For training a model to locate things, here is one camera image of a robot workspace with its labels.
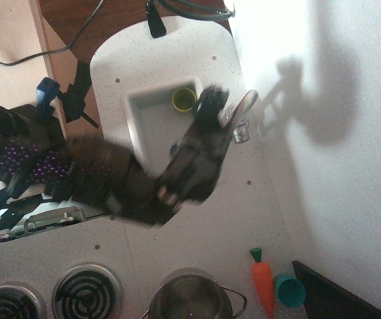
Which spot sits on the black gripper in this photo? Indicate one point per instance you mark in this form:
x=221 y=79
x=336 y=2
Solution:
x=193 y=171

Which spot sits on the silver curved faucet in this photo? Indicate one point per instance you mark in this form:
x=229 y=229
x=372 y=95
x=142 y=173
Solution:
x=235 y=117

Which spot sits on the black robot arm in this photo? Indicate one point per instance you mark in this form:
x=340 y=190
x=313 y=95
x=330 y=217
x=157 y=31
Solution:
x=102 y=174

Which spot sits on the yellow-green plastic cup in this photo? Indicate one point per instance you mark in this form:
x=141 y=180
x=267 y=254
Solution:
x=183 y=99

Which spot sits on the white toy sink basin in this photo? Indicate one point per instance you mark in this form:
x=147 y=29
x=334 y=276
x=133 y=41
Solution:
x=156 y=129

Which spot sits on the blue black clamp upper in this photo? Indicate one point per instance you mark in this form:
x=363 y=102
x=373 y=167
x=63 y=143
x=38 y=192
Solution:
x=72 y=100

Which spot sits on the blue black clamp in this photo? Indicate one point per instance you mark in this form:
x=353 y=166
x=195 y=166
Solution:
x=72 y=100
x=16 y=210

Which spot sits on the orange toy carrot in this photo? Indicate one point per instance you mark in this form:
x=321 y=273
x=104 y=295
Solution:
x=263 y=280

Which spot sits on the stainless steel pot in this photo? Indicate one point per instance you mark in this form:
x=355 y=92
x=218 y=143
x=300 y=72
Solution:
x=196 y=297

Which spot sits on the teal plastic cup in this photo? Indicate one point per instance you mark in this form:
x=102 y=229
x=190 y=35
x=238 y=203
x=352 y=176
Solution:
x=289 y=291

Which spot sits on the black stove burner centre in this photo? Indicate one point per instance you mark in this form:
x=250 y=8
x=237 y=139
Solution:
x=88 y=290

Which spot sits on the black stove burner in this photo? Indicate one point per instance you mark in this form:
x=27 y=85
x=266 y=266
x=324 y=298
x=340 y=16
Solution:
x=88 y=290
x=18 y=300

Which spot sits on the black box corner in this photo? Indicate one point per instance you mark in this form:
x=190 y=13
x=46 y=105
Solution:
x=325 y=299

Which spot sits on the blue black clamp lower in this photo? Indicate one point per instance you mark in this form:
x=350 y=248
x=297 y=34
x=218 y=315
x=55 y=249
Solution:
x=16 y=210

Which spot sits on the black stove burner left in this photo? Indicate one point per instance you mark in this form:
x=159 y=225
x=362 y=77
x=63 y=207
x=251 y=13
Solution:
x=18 y=300

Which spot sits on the silver oven door handle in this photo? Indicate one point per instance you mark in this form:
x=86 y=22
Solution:
x=58 y=216

